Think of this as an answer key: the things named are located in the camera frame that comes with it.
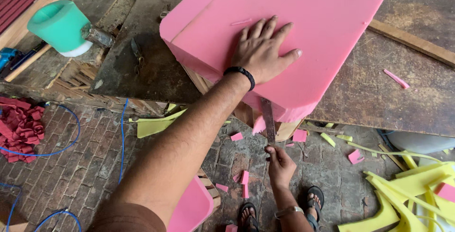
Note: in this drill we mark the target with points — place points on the red ribbed panel wooden frame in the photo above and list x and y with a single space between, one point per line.
21 6

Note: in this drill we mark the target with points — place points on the pink foam block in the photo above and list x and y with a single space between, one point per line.
446 192

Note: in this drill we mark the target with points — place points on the red fabric heap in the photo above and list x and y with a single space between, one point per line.
19 129

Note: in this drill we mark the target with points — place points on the large pink foam cushion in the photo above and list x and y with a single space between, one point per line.
302 29

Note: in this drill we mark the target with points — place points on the small pink cushion wooden frame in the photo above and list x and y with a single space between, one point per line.
192 207

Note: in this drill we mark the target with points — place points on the person's right fingers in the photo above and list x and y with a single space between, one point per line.
272 154

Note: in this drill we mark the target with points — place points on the black sandal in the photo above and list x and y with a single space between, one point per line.
315 203
248 221

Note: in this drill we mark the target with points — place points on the yellow foam sheet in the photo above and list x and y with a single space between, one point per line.
151 125

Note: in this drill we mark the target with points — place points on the long wooden plank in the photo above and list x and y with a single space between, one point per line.
412 42

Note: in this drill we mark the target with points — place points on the wooden slat pallet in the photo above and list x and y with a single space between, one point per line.
81 83

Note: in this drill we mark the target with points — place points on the green foam roll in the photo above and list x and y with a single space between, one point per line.
58 26

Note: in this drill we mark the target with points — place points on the silver wristwatch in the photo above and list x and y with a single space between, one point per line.
288 211

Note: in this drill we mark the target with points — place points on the blue power tool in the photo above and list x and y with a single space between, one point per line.
6 56

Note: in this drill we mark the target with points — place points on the long steel knife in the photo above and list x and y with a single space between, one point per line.
268 118

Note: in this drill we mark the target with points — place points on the black left sandal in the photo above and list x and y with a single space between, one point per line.
248 221

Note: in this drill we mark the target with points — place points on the wooden stick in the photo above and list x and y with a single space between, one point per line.
26 63

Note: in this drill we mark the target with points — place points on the scattered pink foam scraps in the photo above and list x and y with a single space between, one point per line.
244 182

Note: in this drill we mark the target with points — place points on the metal scissors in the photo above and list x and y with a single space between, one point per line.
138 54

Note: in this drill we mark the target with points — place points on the thin pink foam sliver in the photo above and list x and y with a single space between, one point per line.
241 21

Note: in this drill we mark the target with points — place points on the black right sandal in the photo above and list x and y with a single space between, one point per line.
315 203

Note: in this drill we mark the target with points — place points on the pink foam strip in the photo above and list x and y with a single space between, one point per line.
396 79

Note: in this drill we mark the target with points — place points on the short yellow foam strip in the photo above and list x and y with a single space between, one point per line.
327 139

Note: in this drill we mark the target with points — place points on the white sack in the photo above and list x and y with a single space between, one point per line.
419 142

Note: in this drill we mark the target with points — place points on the person's left hand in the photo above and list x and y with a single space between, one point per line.
257 56

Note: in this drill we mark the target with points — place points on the heap of yellow foam offcuts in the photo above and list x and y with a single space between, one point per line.
405 196

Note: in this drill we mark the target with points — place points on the person's right hand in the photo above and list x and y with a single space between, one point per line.
281 168

